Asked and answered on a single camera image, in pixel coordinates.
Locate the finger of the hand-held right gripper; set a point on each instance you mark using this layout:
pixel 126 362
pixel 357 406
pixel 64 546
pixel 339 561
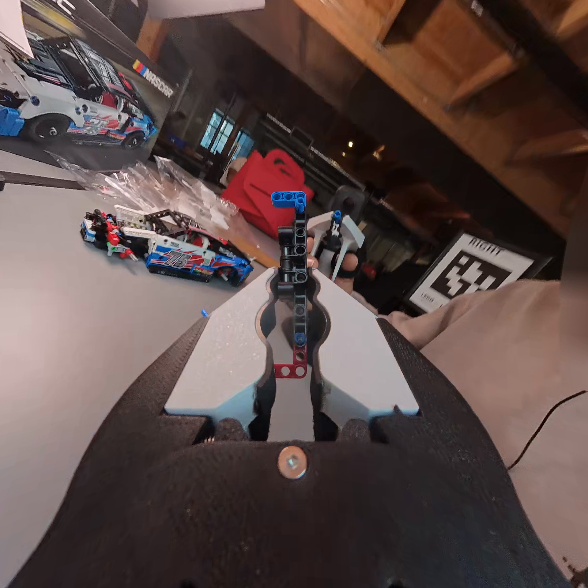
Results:
pixel 353 234
pixel 321 225

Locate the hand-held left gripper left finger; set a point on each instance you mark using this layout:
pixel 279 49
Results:
pixel 220 367

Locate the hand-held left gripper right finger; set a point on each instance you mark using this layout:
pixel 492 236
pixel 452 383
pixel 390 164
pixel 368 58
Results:
pixel 367 367

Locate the black red blue beam assembly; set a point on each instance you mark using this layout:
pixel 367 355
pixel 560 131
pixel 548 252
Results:
pixel 298 248

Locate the partly built toy race car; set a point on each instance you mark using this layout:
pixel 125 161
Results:
pixel 183 257

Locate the person's right forearm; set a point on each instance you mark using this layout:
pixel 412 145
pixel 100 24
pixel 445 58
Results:
pixel 482 344

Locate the grey desk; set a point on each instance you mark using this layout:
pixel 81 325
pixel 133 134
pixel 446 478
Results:
pixel 69 321

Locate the black desk strip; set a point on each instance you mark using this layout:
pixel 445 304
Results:
pixel 41 180

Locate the person's right hand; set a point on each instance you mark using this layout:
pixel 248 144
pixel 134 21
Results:
pixel 350 262

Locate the red bag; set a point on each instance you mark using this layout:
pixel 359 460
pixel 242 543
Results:
pixel 262 188

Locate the framed black white marker sign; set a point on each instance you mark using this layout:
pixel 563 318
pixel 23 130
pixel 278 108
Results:
pixel 473 275

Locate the background window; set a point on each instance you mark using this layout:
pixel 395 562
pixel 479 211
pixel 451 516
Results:
pixel 225 133

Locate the clear plastic bag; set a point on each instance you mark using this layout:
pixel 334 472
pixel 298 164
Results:
pixel 160 188

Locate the person's beige coat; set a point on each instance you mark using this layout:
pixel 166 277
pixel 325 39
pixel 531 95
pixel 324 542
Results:
pixel 551 505

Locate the black toy car box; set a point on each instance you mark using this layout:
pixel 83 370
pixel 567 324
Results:
pixel 69 92

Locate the open instruction booklet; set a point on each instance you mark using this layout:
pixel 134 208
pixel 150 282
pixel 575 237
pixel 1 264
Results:
pixel 13 23

